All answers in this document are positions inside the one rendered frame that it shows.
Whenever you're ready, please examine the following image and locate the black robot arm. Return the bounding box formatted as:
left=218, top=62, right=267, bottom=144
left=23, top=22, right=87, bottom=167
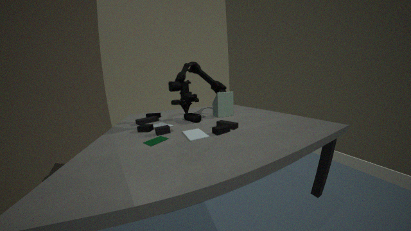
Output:
left=168, top=62, right=227, bottom=101

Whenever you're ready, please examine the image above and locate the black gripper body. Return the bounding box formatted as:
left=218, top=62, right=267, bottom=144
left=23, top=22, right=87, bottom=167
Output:
left=171, top=90, right=199, bottom=105

